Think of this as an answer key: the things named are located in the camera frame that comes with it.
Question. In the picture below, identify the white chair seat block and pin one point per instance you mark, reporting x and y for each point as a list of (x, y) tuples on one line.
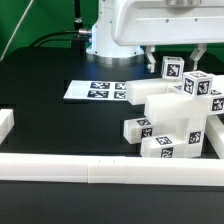
[(191, 130)]

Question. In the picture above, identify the white tagged cube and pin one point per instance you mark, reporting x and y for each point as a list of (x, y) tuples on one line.
[(197, 83), (172, 67)]

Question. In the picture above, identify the white U-shaped fence frame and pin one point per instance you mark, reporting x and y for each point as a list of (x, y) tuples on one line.
[(119, 170)]

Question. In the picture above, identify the white chair back frame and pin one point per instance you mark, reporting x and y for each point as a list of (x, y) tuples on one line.
[(164, 102)]

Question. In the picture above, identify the black pole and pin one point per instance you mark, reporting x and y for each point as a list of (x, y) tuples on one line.
[(77, 15)]

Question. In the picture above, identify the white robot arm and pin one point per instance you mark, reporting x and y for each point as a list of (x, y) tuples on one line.
[(104, 49)]

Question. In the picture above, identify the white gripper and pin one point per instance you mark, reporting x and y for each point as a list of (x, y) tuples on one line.
[(168, 22)]

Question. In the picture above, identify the white marker base sheet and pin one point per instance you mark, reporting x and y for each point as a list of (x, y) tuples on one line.
[(96, 90)]

